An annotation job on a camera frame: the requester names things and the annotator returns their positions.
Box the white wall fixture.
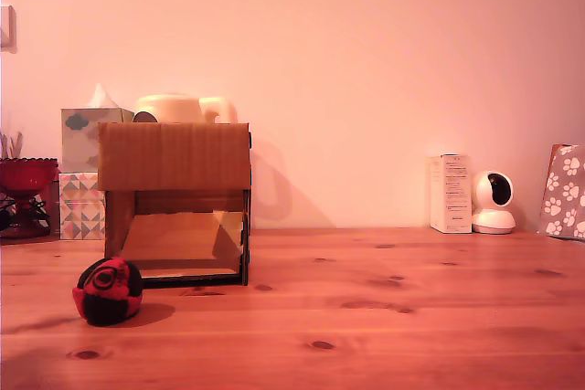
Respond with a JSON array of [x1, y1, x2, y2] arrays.
[[0, 5, 18, 54]]

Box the cardboard dice tower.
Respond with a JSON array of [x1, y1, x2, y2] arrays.
[[96, 121, 253, 290]]

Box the triangle pattern tissue box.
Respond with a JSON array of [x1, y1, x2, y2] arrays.
[[58, 172, 107, 241]]

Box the red glass footed bowl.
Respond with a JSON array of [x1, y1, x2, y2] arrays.
[[0, 156, 60, 239]]

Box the cloud print tissue box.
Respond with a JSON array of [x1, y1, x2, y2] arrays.
[[60, 107, 135, 174]]

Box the dry plant stalks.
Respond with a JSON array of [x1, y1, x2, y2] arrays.
[[0, 131, 24, 161]]

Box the red and black footbag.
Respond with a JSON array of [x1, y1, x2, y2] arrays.
[[71, 256, 145, 328]]

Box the thin black cable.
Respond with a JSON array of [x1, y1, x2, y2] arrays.
[[0, 195, 51, 231]]

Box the grey paw print bag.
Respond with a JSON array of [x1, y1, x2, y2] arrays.
[[537, 142, 585, 241]]

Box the small white round camera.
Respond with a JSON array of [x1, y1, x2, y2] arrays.
[[471, 170, 517, 235]]

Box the white printed carton box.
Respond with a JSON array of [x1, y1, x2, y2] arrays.
[[428, 153, 473, 235]]

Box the white tissue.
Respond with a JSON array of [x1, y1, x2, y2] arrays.
[[86, 82, 121, 111]]

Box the cream plastic jug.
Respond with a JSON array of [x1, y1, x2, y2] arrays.
[[133, 93, 239, 125]]

